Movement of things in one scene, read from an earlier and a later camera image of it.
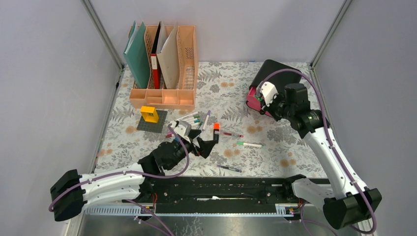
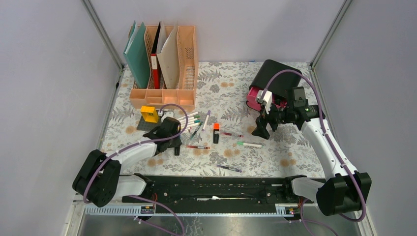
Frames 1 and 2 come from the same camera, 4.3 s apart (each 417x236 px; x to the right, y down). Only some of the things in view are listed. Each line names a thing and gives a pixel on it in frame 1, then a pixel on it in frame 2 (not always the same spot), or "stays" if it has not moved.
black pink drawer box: [278, 80] stays
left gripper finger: [206, 147] → [162, 147]
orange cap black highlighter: [216, 128] stays
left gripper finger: [193, 132] → [177, 151]
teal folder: [136, 55] stays
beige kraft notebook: [168, 54] stays
